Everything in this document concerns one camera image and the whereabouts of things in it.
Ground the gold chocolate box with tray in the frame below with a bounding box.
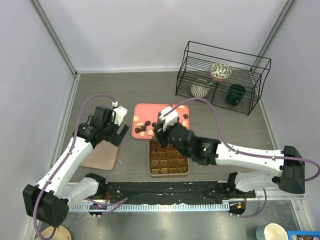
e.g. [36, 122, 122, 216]
[148, 139, 189, 177]

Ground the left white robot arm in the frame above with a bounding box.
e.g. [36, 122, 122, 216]
[22, 106, 129, 228]

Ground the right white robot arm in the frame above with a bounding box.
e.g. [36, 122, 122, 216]
[150, 123, 305, 198]

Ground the dark leaf chocolate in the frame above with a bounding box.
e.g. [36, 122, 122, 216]
[144, 120, 151, 126]

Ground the white oval chocolate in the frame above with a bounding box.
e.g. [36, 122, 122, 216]
[147, 129, 154, 136]

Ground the rose gold tin lid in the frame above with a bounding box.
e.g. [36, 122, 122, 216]
[80, 141, 119, 171]

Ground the pink plastic tray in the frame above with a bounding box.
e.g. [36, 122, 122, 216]
[131, 103, 190, 140]

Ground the striped ceramic cup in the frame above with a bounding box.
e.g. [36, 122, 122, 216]
[190, 78, 213, 98]

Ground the dark green mug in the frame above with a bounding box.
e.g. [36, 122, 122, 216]
[226, 84, 246, 106]

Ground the floral ceramic bowl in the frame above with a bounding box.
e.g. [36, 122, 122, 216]
[209, 62, 232, 82]

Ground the beige plate bottom left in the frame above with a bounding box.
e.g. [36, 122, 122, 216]
[41, 226, 72, 240]

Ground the white bowl bottom right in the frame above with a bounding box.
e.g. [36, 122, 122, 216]
[256, 223, 289, 240]

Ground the blue box corner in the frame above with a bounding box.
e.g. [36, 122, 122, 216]
[287, 230, 320, 240]

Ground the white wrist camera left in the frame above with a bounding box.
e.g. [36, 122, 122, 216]
[112, 101, 128, 126]

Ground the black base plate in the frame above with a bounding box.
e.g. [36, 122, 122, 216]
[106, 181, 256, 205]

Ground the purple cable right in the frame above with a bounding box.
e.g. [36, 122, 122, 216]
[167, 97, 320, 218]

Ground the purple cable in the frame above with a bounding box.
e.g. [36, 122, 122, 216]
[32, 94, 130, 240]
[167, 97, 320, 218]

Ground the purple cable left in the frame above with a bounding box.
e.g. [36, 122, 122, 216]
[32, 94, 130, 240]

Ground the black wire rack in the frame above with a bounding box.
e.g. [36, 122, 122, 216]
[175, 40, 272, 115]

